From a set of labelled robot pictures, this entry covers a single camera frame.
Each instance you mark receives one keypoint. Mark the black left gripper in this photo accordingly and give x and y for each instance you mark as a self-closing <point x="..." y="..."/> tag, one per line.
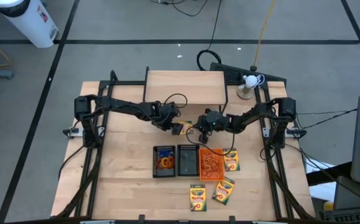
<point x="168" y="116"/>

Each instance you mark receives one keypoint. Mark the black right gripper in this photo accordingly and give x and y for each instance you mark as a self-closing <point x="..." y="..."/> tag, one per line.
<point x="214" y="121"/>

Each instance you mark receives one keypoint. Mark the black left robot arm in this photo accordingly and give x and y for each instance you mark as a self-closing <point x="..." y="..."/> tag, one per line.
<point x="120" y="105"/>

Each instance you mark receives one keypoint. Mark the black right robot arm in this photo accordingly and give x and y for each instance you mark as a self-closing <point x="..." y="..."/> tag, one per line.
<point x="254" y="115"/>

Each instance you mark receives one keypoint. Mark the black desk stand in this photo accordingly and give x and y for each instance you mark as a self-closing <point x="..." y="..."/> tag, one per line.
<point x="329" y="174"/>

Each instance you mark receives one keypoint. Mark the wooden riser shelf black legs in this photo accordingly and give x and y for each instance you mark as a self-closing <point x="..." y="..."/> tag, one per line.
<point x="184" y="87"/>

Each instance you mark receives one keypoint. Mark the black plastic basket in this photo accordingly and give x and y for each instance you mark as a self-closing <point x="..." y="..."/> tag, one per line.
<point x="154" y="161"/>
<point x="187" y="161"/>

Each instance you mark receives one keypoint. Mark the black textured board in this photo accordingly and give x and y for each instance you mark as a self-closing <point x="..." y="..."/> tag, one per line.
<point x="232" y="73"/>

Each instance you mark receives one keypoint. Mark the white knob on stand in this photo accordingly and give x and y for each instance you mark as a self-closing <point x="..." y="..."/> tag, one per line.
<point x="250" y="81"/>

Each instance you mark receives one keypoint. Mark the orange plastic basket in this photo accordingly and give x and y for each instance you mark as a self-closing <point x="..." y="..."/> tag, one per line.
<point x="220" y="178"/>

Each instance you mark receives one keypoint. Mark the white paper sheet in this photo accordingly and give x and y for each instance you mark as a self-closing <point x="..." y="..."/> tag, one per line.
<point x="322" y="193"/>

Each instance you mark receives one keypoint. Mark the small yellow item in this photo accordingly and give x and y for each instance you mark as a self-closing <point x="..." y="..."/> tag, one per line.
<point x="328" y="206"/>

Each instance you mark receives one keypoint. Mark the black keyboard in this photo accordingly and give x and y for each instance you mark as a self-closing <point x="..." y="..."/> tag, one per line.
<point x="350" y="216"/>

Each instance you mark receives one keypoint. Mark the white bin black lid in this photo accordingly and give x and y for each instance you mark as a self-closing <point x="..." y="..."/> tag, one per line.
<point x="30" y="21"/>

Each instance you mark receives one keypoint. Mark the black aluminium table frame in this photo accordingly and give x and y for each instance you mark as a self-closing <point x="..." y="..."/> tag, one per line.
<point x="123" y="82"/>

